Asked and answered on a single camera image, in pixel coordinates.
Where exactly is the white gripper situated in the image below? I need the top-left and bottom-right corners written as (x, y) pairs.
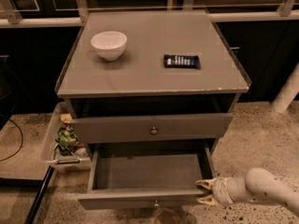
top-left (195, 177), bottom-right (234, 206)

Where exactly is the grey drawer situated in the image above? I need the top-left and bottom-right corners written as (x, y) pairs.
top-left (78, 140), bottom-right (214, 210)
top-left (71, 113), bottom-right (233, 144)

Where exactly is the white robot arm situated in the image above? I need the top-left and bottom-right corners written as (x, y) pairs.
top-left (195, 168), bottom-right (299, 217)

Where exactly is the grey drawer cabinet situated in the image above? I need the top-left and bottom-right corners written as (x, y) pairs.
top-left (55, 10), bottom-right (252, 161)

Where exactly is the grey top drawer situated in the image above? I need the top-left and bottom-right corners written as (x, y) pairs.
top-left (71, 113), bottom-right (233, 144)

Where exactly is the clear plastic storage bin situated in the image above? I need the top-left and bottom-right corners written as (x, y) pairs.
top-left (41, 102), bottom-right (92, 173)

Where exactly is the green snack bag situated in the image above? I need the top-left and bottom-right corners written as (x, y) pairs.
top-left (57, 126), bottom-right (78, 147)

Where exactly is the black floor bar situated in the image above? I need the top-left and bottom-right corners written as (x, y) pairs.
top-left (24, 166), bottom-right (54, 224)

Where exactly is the white ceramic bowl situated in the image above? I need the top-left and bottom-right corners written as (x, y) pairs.
top-left (91, 31), bottom-right (127, 61)

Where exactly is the white railing bar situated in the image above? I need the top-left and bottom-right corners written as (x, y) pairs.
top-left (0, 9), bottom-right (299, 29)

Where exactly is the white post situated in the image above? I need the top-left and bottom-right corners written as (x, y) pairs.
top-left (272, 63), bottom-right (299, 114)

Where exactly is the black floor cable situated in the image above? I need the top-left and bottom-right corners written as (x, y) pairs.
top-left (0, 113), bottom-right (24, 162)

